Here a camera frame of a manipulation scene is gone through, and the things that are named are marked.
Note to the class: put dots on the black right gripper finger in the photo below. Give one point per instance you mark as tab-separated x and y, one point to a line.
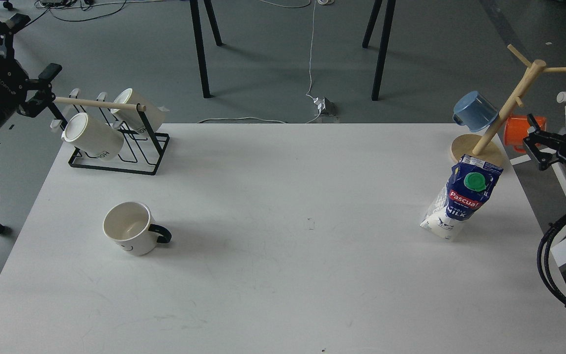
543	159
536	135

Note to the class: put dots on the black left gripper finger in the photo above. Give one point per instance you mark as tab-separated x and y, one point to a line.
45	78
36	104

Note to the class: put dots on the blue Pascual milk carton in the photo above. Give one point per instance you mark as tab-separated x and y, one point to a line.
468	188

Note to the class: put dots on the white smiley mug black handle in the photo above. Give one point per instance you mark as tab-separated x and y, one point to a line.
132	227

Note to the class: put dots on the orange cup on tree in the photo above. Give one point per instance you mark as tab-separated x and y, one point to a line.
515	130

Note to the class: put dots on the blue cup on tree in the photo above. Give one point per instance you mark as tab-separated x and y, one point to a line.
474	111

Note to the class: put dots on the white mug front on rack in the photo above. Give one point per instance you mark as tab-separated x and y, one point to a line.
93	137

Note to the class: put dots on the white mug on rack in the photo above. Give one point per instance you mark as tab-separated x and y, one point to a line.
93	137
132	118

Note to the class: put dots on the wooden mug tree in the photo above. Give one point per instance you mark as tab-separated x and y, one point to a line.
481	146

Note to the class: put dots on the white mug rear on rack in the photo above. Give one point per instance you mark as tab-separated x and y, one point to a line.
132	118

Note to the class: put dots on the black table legs right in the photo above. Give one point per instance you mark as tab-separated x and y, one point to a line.
384	41

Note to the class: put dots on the grey power plug box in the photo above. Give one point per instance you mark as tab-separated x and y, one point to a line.
325	107

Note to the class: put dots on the black wire mug rack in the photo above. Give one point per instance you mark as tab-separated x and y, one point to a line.
140	154

